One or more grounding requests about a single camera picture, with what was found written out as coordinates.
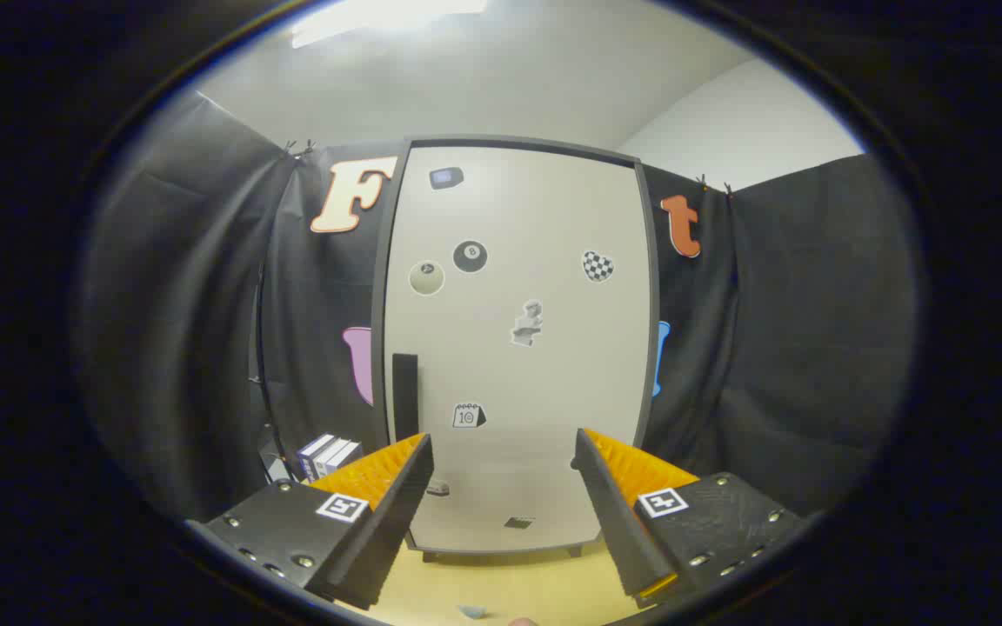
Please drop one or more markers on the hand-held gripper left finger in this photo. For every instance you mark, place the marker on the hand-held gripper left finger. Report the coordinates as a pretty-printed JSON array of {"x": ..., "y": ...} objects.
[{"x": 388, "y": 530}]

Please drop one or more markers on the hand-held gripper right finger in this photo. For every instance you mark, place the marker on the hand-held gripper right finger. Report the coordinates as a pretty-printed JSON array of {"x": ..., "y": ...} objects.
[{"x": 623, "y": 530}]

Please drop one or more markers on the blue white tube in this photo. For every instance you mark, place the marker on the blue white tube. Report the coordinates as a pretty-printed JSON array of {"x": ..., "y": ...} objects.
[{"x": 471, "y": 611}]

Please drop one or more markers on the white book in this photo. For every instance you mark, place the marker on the white book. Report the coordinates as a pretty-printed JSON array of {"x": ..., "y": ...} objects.
[{"x": 329, "y": 456}]

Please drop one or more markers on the dark blue book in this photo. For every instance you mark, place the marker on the dark blue book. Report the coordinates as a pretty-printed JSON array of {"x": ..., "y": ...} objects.
[{"x": 310, "y": 452}]

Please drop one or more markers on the dark grey cabinet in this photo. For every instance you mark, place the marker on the dark grey cabinet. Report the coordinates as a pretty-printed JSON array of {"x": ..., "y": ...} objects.
[{"x": 380, "y": 261}]

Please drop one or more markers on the black backdrop cloth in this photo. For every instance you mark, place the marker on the black backdrop cloth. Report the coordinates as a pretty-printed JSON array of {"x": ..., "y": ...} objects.
[{"x": 188, "y": 304}]

